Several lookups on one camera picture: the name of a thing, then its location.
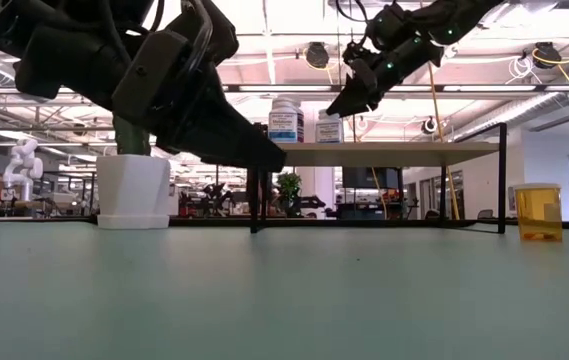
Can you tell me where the green background potted plant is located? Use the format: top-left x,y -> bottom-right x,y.
276,172 -> 303,217

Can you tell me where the small white bottle blue label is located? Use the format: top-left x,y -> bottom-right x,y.
267,97 -> 301,145

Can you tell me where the white hexagonal plant pot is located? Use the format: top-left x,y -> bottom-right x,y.
96,153 -> 172,230

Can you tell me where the amber medicine bottle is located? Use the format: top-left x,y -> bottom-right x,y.
513,182 -> 564,243

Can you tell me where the white medicine bottle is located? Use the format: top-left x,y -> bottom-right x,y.
315,109 -> 344,145

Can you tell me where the yellow cable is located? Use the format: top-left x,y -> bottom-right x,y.
426,62 -> 461,221

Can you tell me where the wooden shelf black frame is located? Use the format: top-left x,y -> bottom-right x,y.
248,122 -> 509,235

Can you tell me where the green cactus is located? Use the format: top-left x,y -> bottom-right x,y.
112,114 -> 153,156

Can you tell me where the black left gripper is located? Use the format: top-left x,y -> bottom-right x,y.
15,0 -> 288,174

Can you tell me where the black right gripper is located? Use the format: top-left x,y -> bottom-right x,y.
325,1 -> 446,118

